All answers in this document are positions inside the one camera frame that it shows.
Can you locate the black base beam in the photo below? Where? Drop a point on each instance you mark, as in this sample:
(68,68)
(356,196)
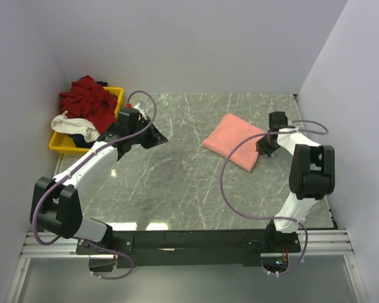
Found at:
(203,247)

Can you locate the white t shirt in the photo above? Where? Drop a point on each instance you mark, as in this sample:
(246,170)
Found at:
(72,126)

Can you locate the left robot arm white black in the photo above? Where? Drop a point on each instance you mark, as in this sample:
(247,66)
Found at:
(56,203)

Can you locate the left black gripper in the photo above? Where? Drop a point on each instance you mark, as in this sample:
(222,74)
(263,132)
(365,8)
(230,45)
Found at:
(156,138)

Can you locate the yellow plastic bin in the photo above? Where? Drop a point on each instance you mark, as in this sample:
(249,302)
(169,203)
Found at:
(63,143)

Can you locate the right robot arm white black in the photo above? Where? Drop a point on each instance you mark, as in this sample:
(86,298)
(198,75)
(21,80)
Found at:
(311,177)

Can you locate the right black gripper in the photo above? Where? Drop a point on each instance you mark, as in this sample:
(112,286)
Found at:
(261,147)

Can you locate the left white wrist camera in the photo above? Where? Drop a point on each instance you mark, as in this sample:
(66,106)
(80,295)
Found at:
(140,106)

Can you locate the pink t shirt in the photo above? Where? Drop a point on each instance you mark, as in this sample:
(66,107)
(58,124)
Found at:
(230,131)

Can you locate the blue t shirt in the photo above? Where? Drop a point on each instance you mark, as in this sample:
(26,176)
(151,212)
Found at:
(79,141)

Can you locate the red t shirt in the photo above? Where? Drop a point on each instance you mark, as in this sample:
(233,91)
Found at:
(88,100)

